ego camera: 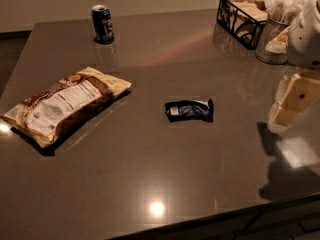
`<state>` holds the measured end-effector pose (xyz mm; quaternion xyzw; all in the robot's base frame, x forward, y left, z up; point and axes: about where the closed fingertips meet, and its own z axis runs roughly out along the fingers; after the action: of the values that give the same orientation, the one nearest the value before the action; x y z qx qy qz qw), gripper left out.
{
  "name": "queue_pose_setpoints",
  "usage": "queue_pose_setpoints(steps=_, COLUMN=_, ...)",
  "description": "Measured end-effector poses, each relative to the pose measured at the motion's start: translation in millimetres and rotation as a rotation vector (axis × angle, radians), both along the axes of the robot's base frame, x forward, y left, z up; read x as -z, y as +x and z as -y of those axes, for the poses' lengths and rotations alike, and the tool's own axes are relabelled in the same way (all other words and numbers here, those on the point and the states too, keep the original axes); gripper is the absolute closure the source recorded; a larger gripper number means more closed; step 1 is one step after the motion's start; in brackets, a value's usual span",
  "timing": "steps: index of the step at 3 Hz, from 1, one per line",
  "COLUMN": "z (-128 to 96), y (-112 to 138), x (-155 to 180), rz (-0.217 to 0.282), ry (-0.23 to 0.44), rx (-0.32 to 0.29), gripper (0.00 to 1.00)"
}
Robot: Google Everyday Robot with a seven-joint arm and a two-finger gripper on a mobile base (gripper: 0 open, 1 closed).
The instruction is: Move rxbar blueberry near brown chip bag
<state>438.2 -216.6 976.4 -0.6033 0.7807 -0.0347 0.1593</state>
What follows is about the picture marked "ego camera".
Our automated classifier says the dark blue soda can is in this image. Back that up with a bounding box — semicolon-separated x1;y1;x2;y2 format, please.
91;5;114;44

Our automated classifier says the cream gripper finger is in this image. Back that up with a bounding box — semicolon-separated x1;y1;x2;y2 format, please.
268;69;320;134

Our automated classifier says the blue rxbar blueberry wrapper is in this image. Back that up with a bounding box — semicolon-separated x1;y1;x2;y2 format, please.
165;99;214;122

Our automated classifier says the black wire napkin holder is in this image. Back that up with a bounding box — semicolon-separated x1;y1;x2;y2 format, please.
217;0;267;50

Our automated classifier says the brown chip bag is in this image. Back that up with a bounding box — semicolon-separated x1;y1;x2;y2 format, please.
1;67;131;148

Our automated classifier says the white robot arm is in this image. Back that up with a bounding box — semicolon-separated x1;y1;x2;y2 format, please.
268;0;320;134

